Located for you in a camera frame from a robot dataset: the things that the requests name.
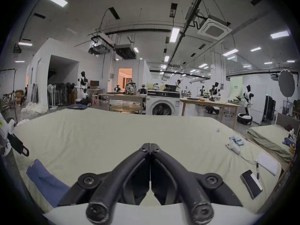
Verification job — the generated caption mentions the cluster of small batteries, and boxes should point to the cluster of small batteries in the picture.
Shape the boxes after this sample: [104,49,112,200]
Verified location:
[229,136,245,147]

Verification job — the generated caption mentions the black cabinet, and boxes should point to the black cabinet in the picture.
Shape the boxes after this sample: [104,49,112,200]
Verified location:
[263,95,276,124]

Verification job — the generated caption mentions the row of standing fans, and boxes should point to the row of standing fans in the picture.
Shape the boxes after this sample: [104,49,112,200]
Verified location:
[47,82,78,109]

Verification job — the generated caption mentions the white washing machine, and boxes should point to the white washing machine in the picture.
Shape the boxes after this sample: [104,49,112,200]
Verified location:
[146,90,181,116]

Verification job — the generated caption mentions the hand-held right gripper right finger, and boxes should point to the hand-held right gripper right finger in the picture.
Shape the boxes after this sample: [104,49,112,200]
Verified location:
[150,143,243,225]

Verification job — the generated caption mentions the brown padded headboard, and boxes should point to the brown padded headboard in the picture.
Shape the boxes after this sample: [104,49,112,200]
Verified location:
[276,113,300,136]

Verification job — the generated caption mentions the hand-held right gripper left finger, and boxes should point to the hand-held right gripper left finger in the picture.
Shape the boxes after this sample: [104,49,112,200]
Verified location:
[57,143,151,225]

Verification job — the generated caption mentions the bed with pale green sheet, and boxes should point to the bed with pale green sheet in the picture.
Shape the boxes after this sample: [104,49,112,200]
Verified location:
[13,107,282,214]

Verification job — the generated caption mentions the round wooden table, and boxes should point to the round wooden table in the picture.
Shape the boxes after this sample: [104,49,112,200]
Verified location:
[110,105,143,114]

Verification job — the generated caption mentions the white and black humanoid robot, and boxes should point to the white and black humanoid robot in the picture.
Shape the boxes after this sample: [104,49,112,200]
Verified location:
[75,71,90,107]
[237,85,254,125]

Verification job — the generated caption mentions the dark blue shirt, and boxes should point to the dark blue shirt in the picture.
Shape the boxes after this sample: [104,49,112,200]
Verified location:
[26,159,71,208]

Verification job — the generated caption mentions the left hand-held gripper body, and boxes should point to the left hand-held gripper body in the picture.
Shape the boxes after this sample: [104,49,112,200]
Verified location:
[0,113,16,158]

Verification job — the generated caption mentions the white charger plug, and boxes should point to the white charger plug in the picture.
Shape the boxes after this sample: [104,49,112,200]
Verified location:
[226,142,241,155]

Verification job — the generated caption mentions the low bed with green sheet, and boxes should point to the low bed with green sheet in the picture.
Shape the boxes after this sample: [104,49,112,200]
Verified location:
[247,124,296,164]

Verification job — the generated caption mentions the round grey reflector disc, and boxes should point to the round grey reflector disc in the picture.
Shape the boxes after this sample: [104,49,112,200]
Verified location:
[278,69,296,97]

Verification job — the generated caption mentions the wooden table with robots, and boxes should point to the wooden table with robots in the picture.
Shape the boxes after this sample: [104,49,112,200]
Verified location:
[106,79,147,112]

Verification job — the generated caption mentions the white desk with monitor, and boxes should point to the white desk with monitor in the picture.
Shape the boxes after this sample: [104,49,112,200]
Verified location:
[87,80,105,106]

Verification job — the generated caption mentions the white bags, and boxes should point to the white bags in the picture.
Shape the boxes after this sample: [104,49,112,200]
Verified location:
[21,102,48,120]

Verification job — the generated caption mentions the long wooden table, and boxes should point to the long wooden table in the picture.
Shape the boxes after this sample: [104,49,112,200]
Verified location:
[180,97,244,131]

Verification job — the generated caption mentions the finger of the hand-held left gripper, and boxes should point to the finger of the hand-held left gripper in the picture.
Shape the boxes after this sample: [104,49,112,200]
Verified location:
[7,133,30,157]

